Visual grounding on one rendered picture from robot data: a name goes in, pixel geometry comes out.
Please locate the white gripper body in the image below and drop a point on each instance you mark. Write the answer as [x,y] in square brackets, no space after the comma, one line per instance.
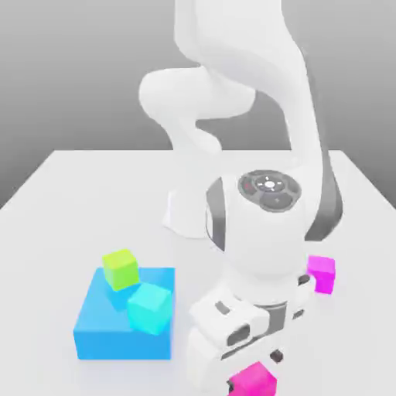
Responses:
[207,365]

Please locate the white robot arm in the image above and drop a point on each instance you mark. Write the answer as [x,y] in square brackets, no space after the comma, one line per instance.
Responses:
[253,235]

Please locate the small pink cube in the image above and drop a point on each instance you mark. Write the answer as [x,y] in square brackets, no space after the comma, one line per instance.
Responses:
[253,380]

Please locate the small cyan cube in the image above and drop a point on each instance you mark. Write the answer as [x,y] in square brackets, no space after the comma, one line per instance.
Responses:
[150,309]

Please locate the small lime green cube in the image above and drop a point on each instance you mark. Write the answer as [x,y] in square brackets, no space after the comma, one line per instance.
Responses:
[120,268]

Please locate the small magenta cube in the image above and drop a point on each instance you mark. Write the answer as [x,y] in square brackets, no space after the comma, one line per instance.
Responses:
[324,275]

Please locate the large blue box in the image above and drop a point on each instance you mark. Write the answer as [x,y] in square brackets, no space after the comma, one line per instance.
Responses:
[123,343]

